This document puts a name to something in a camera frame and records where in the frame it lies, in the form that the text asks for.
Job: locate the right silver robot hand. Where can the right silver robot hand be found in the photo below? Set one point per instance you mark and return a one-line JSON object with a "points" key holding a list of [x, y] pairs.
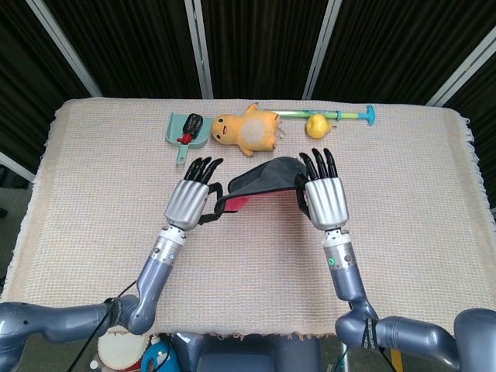
{"points": [[327, 201]]}

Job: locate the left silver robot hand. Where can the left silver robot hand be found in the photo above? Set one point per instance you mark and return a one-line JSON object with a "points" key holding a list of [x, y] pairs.
{"points": [[186, 203]]}

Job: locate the dark grey cloth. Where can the dark grey cloth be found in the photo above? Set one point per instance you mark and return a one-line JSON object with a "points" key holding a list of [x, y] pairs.
{"points": [[271, 176]]}

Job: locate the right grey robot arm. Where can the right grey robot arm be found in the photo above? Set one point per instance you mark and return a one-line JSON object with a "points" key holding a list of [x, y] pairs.
{"points": [[348, 279]]}

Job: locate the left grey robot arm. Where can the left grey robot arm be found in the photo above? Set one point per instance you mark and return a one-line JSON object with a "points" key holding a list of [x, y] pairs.
{"points": [[155, 279]]}

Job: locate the small red clip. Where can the small red clip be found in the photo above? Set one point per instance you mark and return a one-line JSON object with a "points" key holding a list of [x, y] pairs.
{"points": [[187, 138]]}

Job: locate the teal plastic dustpan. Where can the teal plastic dustpan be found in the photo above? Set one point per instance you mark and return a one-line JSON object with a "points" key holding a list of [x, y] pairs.
{"points": [[176, 129]]}

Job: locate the yellow toy pear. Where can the yellow toy pear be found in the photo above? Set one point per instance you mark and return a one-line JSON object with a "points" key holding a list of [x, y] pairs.
{"points": [[317, 127]]}

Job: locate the small black device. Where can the small black device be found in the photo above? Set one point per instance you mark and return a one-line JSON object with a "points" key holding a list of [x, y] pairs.
{"points": [[192, 124]]}

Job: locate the yellow plush toy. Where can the yellow plush toy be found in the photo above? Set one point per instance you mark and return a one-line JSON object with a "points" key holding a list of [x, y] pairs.
{"points": [[232, 129]]}

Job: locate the green and blue pump toy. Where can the green and blue pump toy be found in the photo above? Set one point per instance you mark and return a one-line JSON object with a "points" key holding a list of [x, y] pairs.
{"points": [[348, 115]]}

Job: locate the beige woven tablecloth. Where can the beige woven tablecloth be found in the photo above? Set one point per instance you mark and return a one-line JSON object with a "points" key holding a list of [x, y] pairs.
{"points": [[97, 232]]}

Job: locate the white and red round object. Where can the white and red round object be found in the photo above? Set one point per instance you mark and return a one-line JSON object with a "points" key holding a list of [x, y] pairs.
{"points": [[116, 348]]}

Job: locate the dark pleated partition panel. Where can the dark pleated partition panel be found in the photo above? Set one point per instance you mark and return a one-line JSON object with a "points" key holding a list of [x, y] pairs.
{"points": [[135, 46], [395, 46], [259, 46], [23, 77], [484, 128]]}

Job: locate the grey robot torso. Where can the grey robot torso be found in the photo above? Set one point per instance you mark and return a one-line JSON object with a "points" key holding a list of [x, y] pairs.
{"points": [[248, 356]]}

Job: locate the white partition post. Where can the white partition post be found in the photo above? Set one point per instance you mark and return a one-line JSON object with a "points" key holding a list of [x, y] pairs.
{"points": [[15, 166], [198, 48], [461, 69], [321, 48], [64, 46]]}

